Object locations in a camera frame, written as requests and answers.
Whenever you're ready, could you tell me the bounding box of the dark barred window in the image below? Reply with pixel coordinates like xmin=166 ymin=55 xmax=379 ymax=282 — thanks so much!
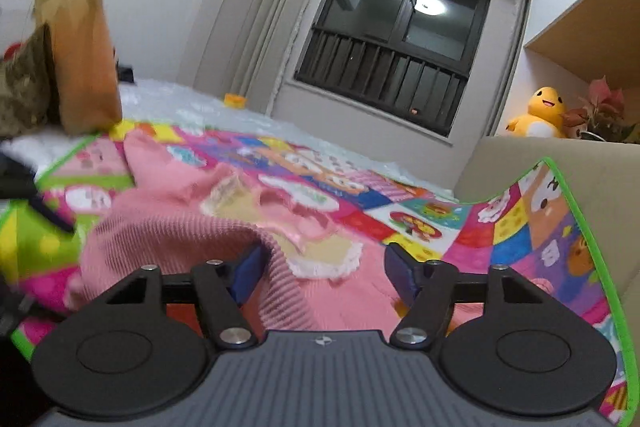
xmin=294 ymin=0 xmax=490 ymax=136

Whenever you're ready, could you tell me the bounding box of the yellow duck plush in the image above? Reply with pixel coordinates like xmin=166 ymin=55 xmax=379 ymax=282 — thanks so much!
xmin=506 ymin=87 xmax=565 ymax=139

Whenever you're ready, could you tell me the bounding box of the brown paper bag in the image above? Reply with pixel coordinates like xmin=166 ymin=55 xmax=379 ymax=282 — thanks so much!
xmin=34 ymin=0 xmax=122 ymax=134

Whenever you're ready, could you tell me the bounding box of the wooden shelf board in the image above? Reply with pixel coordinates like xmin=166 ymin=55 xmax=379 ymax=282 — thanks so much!
xmin=526 ymin=0 xmax=640 ymax=89

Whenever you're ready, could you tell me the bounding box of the colourful cartoon play mat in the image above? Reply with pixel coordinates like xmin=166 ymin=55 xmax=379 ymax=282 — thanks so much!
xmin=1 ymin=120 xmax=639 ymax=426

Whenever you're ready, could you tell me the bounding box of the camouflage fabric item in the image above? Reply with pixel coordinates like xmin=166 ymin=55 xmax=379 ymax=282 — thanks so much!
xmin=0 ymin=24 xmax=61 ymax=140

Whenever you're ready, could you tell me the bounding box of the small yellow toy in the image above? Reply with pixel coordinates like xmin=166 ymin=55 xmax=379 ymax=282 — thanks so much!
xmin=224 ymin=93 xmax=247 ymax=109

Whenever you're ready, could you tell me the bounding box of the pink knit cardigan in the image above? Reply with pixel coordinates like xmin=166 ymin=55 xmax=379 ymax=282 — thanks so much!
xmin=65 ymin=130 xmax=408 ymax=335

